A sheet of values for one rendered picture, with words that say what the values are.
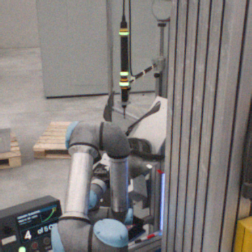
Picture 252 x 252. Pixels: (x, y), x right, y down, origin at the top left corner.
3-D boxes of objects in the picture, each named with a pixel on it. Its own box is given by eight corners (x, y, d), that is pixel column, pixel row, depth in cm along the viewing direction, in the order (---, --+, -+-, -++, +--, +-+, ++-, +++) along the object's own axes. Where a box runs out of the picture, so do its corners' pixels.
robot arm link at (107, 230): (127, 270, 133) (127, 236, 127) (88, 268, 134) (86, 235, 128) (130, 247, 144) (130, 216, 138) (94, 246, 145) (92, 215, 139)
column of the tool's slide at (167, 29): (152, 246, 329) (159, 20, 255) (161, 248, 327) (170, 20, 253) (150, 250, 324) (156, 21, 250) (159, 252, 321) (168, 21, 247)
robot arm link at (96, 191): (77, 210, 169) (76, 193, 165) (87, 197, 178) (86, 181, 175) (94, 213, 166) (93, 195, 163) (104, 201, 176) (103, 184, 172)
